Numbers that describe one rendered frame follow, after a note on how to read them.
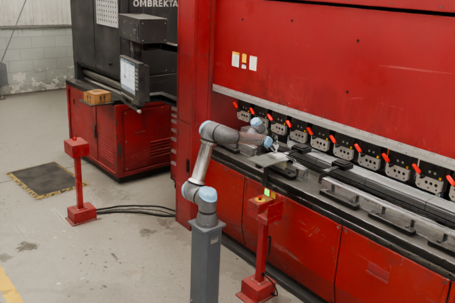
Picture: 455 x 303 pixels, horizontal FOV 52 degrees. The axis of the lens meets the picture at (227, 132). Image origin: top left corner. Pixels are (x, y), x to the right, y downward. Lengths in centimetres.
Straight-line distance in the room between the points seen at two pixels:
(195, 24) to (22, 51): 617
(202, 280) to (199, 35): 194
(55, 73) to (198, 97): 621
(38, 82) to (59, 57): 65
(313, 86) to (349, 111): 33
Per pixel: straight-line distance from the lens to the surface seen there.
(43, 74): 986
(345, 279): 335
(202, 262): 310
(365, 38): 298
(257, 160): 347
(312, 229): 339
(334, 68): 312
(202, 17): 392
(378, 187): 341
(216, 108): 417
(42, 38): 976
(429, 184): 289
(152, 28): 385
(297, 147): 374
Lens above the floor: 227
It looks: 18 degrees down
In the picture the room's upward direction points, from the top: 3 degrees clockwise
